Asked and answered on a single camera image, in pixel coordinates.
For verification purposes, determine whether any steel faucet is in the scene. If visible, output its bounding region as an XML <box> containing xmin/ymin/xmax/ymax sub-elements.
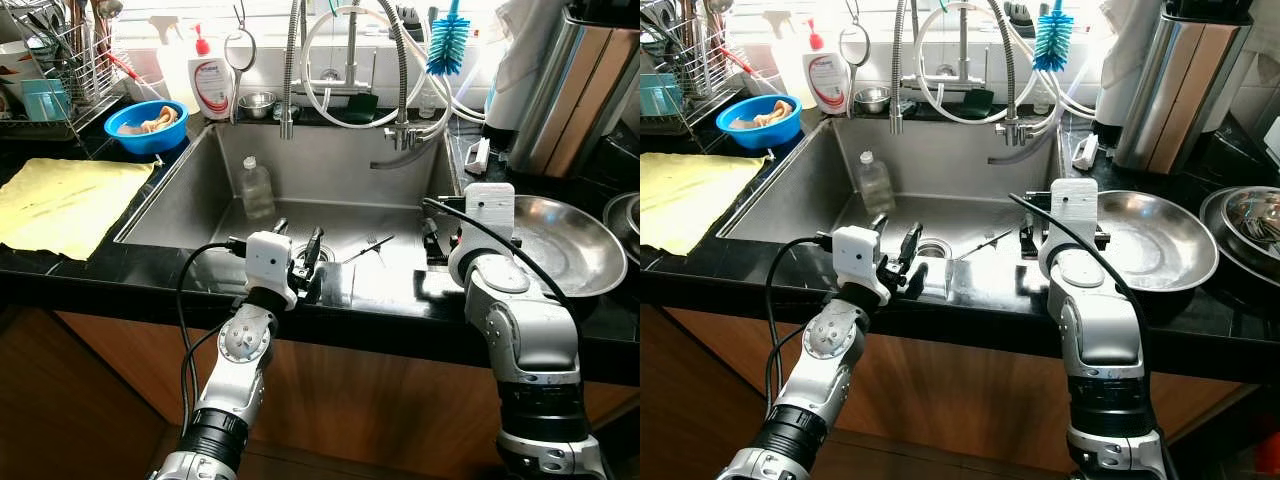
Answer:
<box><xmin>984</xmin><ymin>0</ymin><xmax>1068</xmax><ymax>167</ymax></box>
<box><xmin>368</xmin><ymin>0</ymin><xmax>453</xmax><ymax>171</ymax></box>

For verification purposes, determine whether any white plastic hose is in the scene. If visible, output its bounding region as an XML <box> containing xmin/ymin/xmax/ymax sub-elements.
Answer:
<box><xmin>913</xmin><ymin>0</ymin><xmax>1103</xmax><ymax>125</ymax></box>
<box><xmin>298</xmin><ymin>0</ymin><xmax>486</xmax><ymax>128</ymax></box>

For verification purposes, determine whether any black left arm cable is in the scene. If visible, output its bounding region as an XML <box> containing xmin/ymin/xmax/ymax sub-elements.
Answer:
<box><xmin>176</xmin><ymin>240</ymin><xmax>251</xmax><ymax>446</ymax></box>
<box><xmin>763</xmin><ymin>234</ymin><xmax>837</xmax><ymax>416</ymax></box>

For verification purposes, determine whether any teal plastic cup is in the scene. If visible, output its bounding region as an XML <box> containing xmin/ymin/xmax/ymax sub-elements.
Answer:
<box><xmin>640</xmin><ymin>72</ymin><xmax>684</xmax><ymax>120</ymax></box>
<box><xmin>19</xmin><ymin>77</ymin><xmax>73</xmax><ymax>124</ymax></box>

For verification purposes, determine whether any stainless steel sink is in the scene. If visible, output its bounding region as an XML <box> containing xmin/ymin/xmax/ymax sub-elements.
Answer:
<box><xmin>114</xmin><ymin>121</ymin><xmax>473</xmax><ymax>313</ymax></box>
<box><xmin>721</xmin><ymin>117</ymin><xmax>1078</xmax><ymax>303</ymax></box>

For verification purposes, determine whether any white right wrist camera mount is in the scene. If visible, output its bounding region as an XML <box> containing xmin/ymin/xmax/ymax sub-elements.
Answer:
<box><xmin>464</xmin><ymin>182</ymin><xmax>517</xmax><ymax>253</ymax></box>
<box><xmin>1049</xmin><ymin>177</ymin><xmax>1100</xmax><ymax>253</ymax></box>

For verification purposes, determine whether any translucent spray bottle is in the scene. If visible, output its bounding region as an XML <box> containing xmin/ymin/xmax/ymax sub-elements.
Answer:
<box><xmin>149</xmin><ymin>14</ymin><xmax>197</xmax><ymax>103</ymax></box>
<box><xmin>769</xmin><ymin>9</ymin><xmax>812</xmax><ymax>98</ymax></box>

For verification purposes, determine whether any steel fork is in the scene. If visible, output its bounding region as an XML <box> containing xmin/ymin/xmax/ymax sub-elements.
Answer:
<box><xmin>339</xmin><ymin>234</ymin><xmax>397</xmax><ymax>267</ymax></box>
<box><xmin>954</xmin><ymin>229</ymin><xmax>1014</xmax><ymax>264</ymax></box>

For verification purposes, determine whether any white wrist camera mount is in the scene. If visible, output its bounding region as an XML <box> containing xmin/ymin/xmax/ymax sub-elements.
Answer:
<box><xmin>832</xmin><ymin>225</ymin><xmax>892</xmax><ymax>303</ymax></box>
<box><xmin>244</xmin><ymin>231</ymin><xmax>299</xmax><ymax>298</ymax></box>
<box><xmin>1049</xmin><ymin>177</ymin><xmax>1100</xmax><ymax>253</ymax></box>
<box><xmin>464</xmin><ymin>182</ymin><xmax>517</xmax><ymax>253</ymax></box>

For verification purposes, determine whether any red handled utensil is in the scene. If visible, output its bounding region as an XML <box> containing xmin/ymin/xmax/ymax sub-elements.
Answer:
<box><xmin>724</xmin><ymin>44</ymin><xmax>763</xmax><ymax>83</ymax></box>
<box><xmin>104</xmin><ymin>49</ymin><xmax>143</xmax><ymax>88</ymax></box>

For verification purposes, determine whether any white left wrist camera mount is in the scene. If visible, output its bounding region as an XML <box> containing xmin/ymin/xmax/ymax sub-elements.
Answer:
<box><xmin>832</xmin><ymin>225</ymin><xmax>892</xmax><ymax>303</ymax></box>
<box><xmin>244</xmin><ymin>231</ymin><xmax>299</xmax><ymax>298</ymax></box>

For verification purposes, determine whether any blue plastic bowl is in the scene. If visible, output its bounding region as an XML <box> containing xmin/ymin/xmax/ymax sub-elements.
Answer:
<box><xmin>103</xmin><ymin>97</ymin><xmax>190</xmax><ymax>157</ymax></box>
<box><xmin>715</xmin><ymin>93</ymin><xmax>804</xmax><ymax>152</ymax></box>

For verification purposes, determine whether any wire dish rack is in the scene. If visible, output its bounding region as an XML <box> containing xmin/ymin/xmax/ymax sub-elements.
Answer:
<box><xmin>640</xmin><ymin>0</ymin><xmax>743</xmax><ymax>137</ymax></box>
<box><xmin>0</xmin><ymin>0</ymin><xmax>128</xmax><ymax>142</ymax></box>

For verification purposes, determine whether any yellow dish cloth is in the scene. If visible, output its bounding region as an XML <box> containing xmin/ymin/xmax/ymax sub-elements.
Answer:
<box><xmin>640</xmin><ymin>151</ymin><xmax>770</xmax><ymax>257</ymax></box>
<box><xmin>0</xmin><ymin>157</ymin><xmax>157</xmax><ymax>262</ymax></box>

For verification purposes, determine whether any brown wooden cabinet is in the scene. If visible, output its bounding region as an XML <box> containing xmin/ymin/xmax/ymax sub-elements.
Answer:
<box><xmin>640</xmin><ymin>300</ymin><xmax>1280</xmax><ymax>480</ymax></box>
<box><xmin>0</xmin><ymin>305</ymin><xmax>641</xmax><ymax>480</ymax></box>

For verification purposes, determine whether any clear plastic bottle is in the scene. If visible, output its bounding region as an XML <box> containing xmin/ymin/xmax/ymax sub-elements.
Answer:
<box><xmin>239</xmin><ymin>155</ymin><xmax>277</xmax><ymax>222</ymax></box>
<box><xmin>856</xmin><ymin>150</ymin><xmax>895</xmax><ymax>217</ymax></box>

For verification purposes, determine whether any white kettle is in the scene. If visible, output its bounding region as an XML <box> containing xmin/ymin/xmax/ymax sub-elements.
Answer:
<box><xmin>1092</xmin><ymin>0</ymin><xmax>1163</xmax><ymax>132</ymax></box>
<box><xmin>482</xmin><ymin>0</ymin><xmax>548</xmax><ymax>137</ymax></box>

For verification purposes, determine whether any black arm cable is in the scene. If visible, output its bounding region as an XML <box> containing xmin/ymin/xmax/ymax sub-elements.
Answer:
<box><xmin>421</xmin><ymin>197</ymin><xmax>586</xmax><ymax>331</ymax></box>
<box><xmin>1007</xmin><ymin>191</ymin><xmax>1153</xmax><ymax>406</ymax></box>
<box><xmin>763</xmin><ymin>234</ymin><xmax>837</xmax><ymax>416</ymax></box>
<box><xmin>176</xmin><ymin>240</ymin><xmax>251</xmax><ymax>446</ymax></box>

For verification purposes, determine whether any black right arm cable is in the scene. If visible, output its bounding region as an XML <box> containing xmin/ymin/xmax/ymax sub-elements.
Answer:
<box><xmin>1007</xmin><ymin>191</ymin><xmax>1153</xmax><ymax>406</ymax></box>
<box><xmin>421</xmin><ymin>197</ymin><xmax>586</xmax><ymax>331</ymax></box>

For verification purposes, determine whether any white soap pump bottle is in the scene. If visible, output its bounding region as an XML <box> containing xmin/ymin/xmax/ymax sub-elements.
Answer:
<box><xmin>187</xmin><ymin>24</ymin><xmax>237</xmax><ymax>122</ymax></box>
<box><xmin>801</xmin><ymin>19</ymin><xmax>852</xmax><ymax>117</ymax></box>

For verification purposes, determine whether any steel and brown appliance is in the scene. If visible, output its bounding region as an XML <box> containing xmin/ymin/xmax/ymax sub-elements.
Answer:
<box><xmin>1112</xmin><ymin>0</ymin><xmax>1258</xmax><ymax>177</ymax></box>
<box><xmin>505</xmin><ymin>0</ymin><xmax>641</xmax><ymax>182</ymax></box>

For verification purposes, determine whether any round metal strainer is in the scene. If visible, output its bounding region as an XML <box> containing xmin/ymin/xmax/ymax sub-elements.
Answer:
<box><xmin>837</xmin><ymin>0</ymin><xmax>874</xmax><ymax>122</ymax></box>
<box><xmin>221</xmin><ymin>3</ymin><xmax>259</xmax><ymax>127</ymax></box>

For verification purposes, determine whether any red object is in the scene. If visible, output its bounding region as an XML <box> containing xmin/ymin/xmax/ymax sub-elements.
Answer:
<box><xmin>1254</xmin><ymin>429</ymin><xmax>1280</xmax><ymax>477</ymax></box>

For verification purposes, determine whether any large shallow steel bowl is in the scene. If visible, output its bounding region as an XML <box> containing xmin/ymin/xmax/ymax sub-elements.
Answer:
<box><xmin>503</xmin><ymin>194</ymin><xmax>630</xmax><ymax>299</ymax></box>
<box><xmin>1094</xmin><ymin>189</ymin><xmax>1220</xmax><ymax>294</ymax></box>

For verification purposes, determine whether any flexible steel faucet hose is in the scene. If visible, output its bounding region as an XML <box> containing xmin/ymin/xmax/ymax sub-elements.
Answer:
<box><xmin>889</xmin><ymin>0</ymin><xmax>920</xmax><ymax>137</ymax></box>
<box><xmin>279</xmin><ymin>0</ymin><xmax>308</xmax><ymax>142</ymax></box>

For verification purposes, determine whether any blue bottle brush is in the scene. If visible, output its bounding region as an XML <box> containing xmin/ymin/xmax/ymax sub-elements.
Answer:
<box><xmin>1032</xmin><ymin>0</ymin><xmax>1077</xmax><ymax>74</ymax></box>
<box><xmin>426</xmin><ymin>0</ymin><xmax>472</xmax><ymax>79</ymax></box>

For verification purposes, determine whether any steel bowl holding utensils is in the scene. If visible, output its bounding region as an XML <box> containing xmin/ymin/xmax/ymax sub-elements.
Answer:
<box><xmin>1197</xmin><ymin>184</ymin><xmax>1280</xmax><ymax>284</ymax></box>
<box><xmin>602</xmin><ymin>189</ymin><xmax>641</xmax><ymax>243</ymax></box>

